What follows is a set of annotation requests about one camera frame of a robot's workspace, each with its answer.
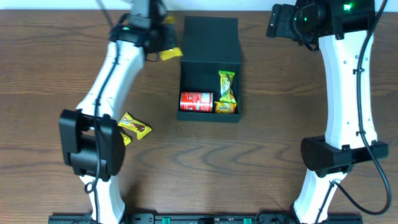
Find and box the red soda can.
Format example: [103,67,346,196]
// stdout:
[180,92,213,113]

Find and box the green yellow snack packet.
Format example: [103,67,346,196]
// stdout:
[218,70,236,104]

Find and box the yellow chocolate cake packet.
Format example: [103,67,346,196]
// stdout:
[121,131,132,146]
[118,112,152,140]

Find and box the yellow almond biscuit packet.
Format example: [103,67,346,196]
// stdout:
[215,101,236,114]

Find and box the plain yellow snack packet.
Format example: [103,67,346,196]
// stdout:
[160,47,183,60]

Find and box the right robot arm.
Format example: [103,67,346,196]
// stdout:
[267,0,389,223]

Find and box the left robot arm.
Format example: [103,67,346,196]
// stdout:
[49,0,177,223]

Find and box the black open gift box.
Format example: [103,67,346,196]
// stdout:
[177,16,243,123]

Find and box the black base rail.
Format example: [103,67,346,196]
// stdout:
[48,213,363,224]

